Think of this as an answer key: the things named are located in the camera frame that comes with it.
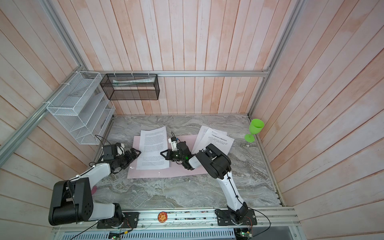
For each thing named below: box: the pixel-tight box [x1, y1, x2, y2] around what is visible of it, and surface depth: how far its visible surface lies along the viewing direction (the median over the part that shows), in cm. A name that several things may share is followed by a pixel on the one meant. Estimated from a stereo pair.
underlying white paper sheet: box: [191, 125, 228, 154], surface depth 109 cm
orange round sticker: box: [157, 211, 168, 223], surface depth 76 cm
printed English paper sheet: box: [136, 126, 170, 170], surface depth 99 cm
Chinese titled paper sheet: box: [193, 127, 235, 155], surface depth 107 cm
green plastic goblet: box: [244, 118, 265, 143], surface depth 97 cm
